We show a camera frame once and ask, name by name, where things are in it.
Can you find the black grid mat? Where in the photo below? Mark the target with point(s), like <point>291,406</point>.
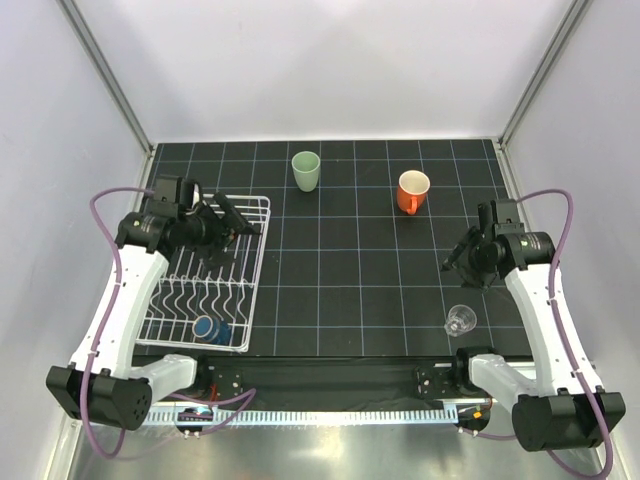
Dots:
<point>345,271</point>

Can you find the clear drinking glass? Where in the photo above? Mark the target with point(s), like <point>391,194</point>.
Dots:
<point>461,319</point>

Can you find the white wire dish rack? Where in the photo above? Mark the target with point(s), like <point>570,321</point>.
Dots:
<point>187,291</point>

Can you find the left aluminium frame post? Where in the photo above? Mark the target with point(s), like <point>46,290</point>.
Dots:
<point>86,38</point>

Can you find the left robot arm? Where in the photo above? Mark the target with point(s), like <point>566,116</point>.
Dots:
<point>100,384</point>

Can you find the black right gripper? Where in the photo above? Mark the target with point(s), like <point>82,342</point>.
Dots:
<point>472,278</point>

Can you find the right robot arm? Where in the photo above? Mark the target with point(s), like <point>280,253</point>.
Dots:
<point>566,405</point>

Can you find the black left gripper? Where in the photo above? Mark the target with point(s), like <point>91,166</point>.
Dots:
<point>213,251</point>

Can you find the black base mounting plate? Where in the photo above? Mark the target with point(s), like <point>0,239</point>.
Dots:
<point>335,384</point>

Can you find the aluminium frame post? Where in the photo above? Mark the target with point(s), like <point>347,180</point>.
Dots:
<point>86,38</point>
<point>559,40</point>

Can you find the orange mug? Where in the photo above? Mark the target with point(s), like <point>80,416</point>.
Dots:
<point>413,186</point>

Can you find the white slotted cable duct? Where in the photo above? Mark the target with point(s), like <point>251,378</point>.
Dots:
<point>183,414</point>

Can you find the light green cup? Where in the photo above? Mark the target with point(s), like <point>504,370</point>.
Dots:
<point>306,168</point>

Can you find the right aluminium frame post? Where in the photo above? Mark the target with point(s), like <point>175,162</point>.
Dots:
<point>559,40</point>

